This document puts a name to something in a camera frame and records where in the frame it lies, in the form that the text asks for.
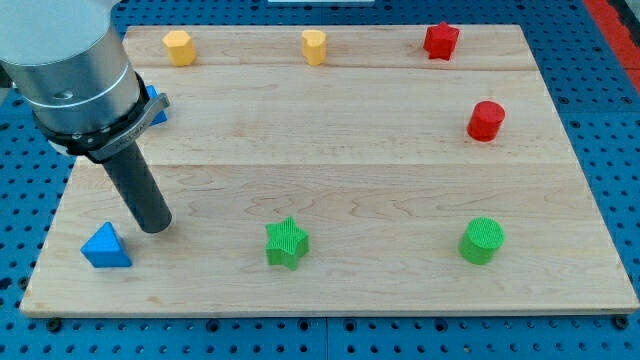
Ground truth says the blue triangle block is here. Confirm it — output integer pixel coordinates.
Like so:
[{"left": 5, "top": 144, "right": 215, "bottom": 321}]
[{"left": 80, "top": 222, "right": 132, "bottom": 268}]

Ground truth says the red mat strip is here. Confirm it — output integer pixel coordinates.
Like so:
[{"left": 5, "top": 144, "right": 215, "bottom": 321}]
[{"left": 583, "top": 0, "right": 639, "bottom": 91}]

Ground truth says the red star block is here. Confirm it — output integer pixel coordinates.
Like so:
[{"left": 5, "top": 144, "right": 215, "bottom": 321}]
[{"left": 423, "top": 22, "right": 460, "bottom": 60}]

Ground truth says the yellow hexagon block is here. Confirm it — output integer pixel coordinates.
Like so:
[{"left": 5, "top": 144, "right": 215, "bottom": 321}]
[{"left": 162, "top": 30, "right": 197, "bottom": 67}]

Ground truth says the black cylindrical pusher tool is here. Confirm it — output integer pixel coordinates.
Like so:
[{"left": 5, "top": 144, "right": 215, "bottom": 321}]
[{"left": 103, "top": 143, "right": 172, "bottom": 233}]

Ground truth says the wooden board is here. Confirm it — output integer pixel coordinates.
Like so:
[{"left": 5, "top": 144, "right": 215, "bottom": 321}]
[{"left": 21, "top": 25, "right": 639, "bottom": 318}]

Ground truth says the green star block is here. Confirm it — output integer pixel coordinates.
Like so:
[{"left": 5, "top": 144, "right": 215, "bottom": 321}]
[{"left": 265, "top": 217, "right": 309, "bottom": 271}]

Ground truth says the blue block behind arm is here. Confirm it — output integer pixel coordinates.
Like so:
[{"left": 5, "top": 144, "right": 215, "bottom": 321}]
[{"left": 146, "top": 85, "right": 169, "bottom": 126}]

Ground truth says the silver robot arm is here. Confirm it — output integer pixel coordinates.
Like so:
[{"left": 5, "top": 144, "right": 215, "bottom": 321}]
[{"left": 1, "top": 0, "right": 169, "bottom": 163}]

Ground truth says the yellow heart block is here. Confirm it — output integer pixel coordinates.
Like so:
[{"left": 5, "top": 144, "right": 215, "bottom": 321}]
[{"left": 301, "top": 29, "right": 327, "bottom": 66}]

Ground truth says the green cylinder block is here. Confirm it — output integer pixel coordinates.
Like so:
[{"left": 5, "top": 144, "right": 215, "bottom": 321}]
[{"left": 458, "top": 217, "right": 505, "bottom": 265}]

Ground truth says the red cylinder block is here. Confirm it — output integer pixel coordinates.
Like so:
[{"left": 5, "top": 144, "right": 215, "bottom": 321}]
[{"left": 467, "top": 101, "right": 506, "bottom": 142}]

